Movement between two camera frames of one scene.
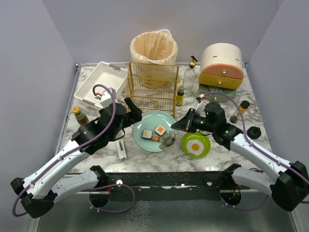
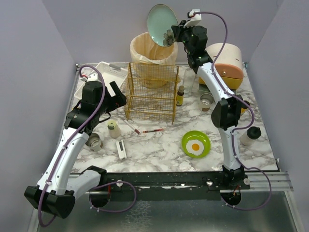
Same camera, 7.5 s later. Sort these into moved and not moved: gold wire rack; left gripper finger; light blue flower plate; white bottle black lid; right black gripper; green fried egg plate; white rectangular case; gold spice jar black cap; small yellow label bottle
Moved: light blue flower plate; right black gripper; left gripper finger
Not moved: white bottle black lid; gold wire rack; white rectangular case; small yellow label bottle; green fried egg plate; gold spice jar black cap
